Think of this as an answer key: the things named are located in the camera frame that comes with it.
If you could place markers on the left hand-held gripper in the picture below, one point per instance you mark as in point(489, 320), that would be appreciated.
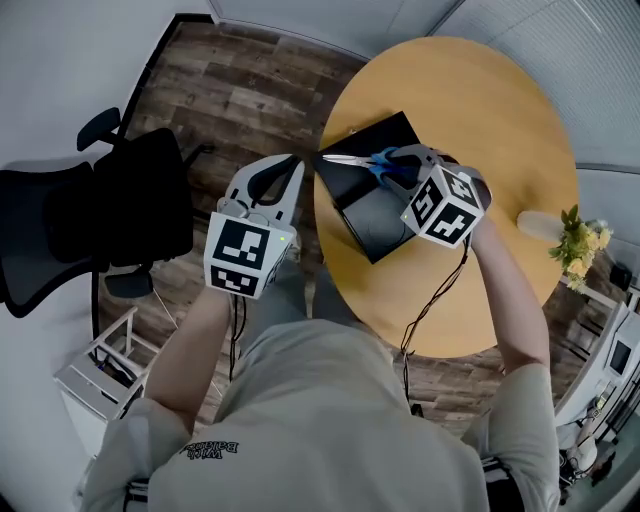
point(235, 245)

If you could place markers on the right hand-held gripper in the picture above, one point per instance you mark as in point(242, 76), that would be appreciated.
point(445, 210)

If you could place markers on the black box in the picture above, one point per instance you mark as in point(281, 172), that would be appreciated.
point(365, 215)

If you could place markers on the person's right forearm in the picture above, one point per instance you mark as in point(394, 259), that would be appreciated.
point(510, 310)

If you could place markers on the person's left forearm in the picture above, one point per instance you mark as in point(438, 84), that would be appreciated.
point(190, 360)

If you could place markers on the grey trousers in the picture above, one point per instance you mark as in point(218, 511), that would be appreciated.
point(280, 300)

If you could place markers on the white vase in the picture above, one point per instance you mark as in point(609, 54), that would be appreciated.
point(537, 226)

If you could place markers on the black office chair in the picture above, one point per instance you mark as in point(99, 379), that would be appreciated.
point(125, 200)

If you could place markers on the yellow flower bouquet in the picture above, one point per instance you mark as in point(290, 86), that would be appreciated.
point(582, 245)

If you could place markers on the beige t-shirt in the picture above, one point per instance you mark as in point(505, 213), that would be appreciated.
point(320, 430)

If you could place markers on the white wooden rack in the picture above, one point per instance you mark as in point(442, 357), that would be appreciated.
point(95, 370)

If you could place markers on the white desk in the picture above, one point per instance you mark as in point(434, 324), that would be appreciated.
point(600, 370)

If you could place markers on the white cabinet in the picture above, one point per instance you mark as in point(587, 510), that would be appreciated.
point(87, 425)

